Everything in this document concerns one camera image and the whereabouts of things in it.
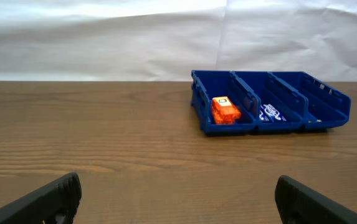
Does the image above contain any orange candy box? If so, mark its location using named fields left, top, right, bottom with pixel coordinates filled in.
left=211, top=96, right=242, bottom=121
left=212, top=114, right=241, bottom=126

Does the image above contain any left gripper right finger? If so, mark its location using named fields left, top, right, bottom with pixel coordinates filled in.
left=274, top=175, right=357, bottom=224

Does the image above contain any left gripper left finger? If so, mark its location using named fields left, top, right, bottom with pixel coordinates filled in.
left=0, top=172, right=83, bottom=224

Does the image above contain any blue tray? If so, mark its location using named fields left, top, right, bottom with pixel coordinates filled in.
left=190, top=70, right=353, bottom=136

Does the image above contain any blue candy pack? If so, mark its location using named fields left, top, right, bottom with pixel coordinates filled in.
left=264, top=103, right=287, bottom=123
left=258, top=107, right=268, bottom=123

